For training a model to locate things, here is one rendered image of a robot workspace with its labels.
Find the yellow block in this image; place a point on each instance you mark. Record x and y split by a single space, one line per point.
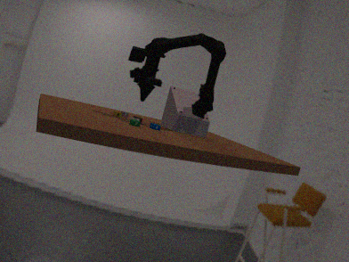
117 114

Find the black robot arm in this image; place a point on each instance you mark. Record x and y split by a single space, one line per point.
159 46

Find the green block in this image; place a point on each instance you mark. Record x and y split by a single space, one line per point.
134 122

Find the blue block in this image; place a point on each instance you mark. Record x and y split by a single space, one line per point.
155 126

